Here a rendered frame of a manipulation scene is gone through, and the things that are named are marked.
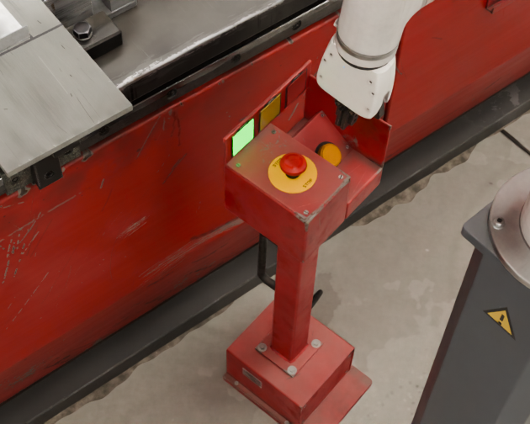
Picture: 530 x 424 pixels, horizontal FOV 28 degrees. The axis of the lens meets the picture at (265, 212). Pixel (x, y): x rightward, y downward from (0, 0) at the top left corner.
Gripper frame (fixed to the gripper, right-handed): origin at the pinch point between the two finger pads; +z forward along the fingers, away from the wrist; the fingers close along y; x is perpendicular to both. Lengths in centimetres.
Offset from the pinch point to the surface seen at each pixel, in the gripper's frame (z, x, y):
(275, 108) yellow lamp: 4.1, -4.0, -9.8
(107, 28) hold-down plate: -3.3, -14.6, -33.9
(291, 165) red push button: 3.5, -10.5, -1.4
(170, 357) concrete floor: 86, -18, -17
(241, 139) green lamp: 3.9, -11.9, -9.8
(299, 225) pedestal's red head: 8.1, -15.1, 4.4
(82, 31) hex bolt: -4.7, -18.3, -35.1
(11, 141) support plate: -13.8, -41.6, -23.2
